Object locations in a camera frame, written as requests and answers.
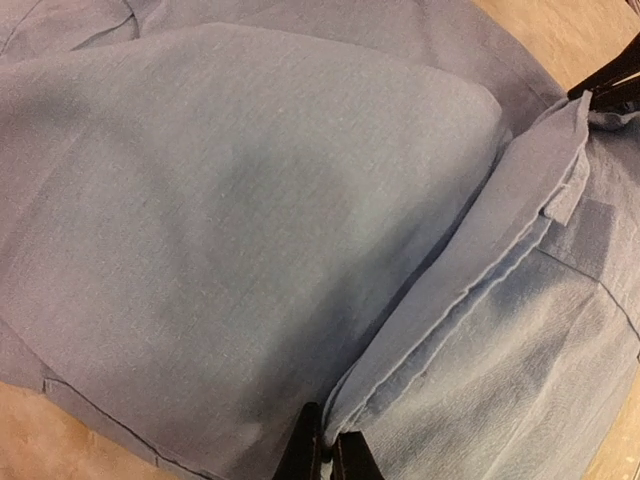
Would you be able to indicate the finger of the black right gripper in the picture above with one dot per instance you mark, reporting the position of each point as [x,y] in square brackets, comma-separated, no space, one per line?
[622,97]
[622,67]

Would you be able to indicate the light blue long sleeve shirt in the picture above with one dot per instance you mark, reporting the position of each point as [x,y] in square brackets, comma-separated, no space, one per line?
[215,212]

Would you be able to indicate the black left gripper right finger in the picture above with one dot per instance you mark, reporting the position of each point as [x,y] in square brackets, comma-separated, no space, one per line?
[352,459]

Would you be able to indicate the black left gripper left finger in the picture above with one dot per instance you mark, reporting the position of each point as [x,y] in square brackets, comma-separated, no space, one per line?
[302,458]

